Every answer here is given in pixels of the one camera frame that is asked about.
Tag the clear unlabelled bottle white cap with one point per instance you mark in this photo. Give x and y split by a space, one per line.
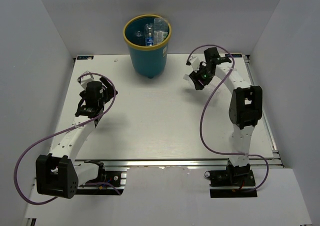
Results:
188 79

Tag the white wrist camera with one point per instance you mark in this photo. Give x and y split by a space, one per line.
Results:
84 79
194 62

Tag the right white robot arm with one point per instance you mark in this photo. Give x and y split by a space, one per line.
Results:
245 109

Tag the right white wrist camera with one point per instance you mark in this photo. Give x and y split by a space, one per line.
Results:
194 62

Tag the aluminium front rail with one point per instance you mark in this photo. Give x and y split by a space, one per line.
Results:
254 162

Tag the aluminium right side rail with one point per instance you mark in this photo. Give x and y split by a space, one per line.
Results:
269 133

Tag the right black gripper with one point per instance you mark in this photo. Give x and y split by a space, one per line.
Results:
195 77

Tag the right blue table sticker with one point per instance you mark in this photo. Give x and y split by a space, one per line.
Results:
234 55

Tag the teal bin with yellow rim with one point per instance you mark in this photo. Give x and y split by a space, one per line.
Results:
148 61

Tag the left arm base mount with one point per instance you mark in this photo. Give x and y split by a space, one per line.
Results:
95 178

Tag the aluminium rail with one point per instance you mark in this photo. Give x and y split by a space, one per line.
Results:
254 162
269 133

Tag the clear bottle blue label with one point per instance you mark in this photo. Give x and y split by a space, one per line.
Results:
138 34
148 34

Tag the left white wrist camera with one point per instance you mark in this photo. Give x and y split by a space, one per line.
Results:
84 79

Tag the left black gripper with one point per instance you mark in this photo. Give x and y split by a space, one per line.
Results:
109 92

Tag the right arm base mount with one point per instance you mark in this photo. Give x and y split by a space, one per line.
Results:
232 182

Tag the clear bottle green white label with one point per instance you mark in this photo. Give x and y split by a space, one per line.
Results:
160 29

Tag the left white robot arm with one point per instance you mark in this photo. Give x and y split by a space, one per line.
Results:
56 173

